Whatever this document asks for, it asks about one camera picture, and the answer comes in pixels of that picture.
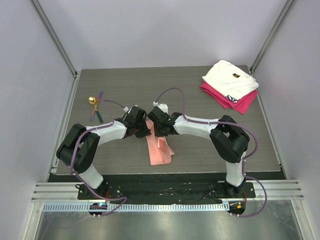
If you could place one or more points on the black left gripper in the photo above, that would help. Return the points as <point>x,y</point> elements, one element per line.
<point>145,132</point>

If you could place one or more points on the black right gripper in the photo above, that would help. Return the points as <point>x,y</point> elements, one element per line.
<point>160,129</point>

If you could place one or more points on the pink satin napkin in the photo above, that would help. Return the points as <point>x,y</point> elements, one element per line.
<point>159,151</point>

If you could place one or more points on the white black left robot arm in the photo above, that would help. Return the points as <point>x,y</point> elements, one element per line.
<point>79,146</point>

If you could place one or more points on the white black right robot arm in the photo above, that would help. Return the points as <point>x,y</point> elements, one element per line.
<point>230,141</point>

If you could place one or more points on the iridescent purple utensil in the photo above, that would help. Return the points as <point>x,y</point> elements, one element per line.
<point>93,113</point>

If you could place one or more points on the gold spoon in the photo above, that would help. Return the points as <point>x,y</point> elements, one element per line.
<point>93,101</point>

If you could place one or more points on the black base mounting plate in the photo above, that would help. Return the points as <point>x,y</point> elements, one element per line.
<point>173,188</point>

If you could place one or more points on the magenta folded cloth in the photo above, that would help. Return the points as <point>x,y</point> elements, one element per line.
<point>241,106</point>

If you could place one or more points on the white folded cloth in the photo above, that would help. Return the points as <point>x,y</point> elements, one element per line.
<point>230,81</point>

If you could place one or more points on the white wrist camera connector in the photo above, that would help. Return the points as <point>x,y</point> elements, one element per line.
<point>162,106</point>

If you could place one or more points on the dark green handled utensil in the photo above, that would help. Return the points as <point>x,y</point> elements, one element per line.
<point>99,116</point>

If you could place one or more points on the white slotted cable duct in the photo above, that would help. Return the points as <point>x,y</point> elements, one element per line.
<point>99,206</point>

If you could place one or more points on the aluminium front rail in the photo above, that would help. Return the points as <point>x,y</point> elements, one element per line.
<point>67,191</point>

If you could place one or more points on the grey left corner post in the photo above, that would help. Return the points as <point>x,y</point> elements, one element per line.
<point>53,35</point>

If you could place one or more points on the grey aluminium corner post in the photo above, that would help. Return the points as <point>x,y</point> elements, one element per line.
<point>275,29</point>

